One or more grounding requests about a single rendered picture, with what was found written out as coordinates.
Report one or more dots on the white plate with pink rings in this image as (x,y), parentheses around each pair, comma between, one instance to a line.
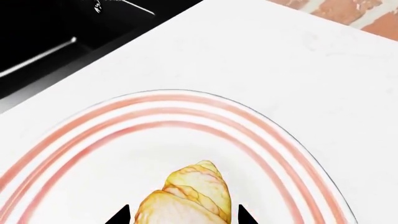
(93,163)

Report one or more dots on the golden croissant pastry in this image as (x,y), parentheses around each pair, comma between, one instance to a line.
(192,198)

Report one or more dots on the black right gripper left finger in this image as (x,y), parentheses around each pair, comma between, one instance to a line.
(121,217)

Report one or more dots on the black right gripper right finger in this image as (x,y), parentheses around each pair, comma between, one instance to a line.
(245,215)

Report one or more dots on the black glossy cooktop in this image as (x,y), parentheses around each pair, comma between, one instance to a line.
(62,35)

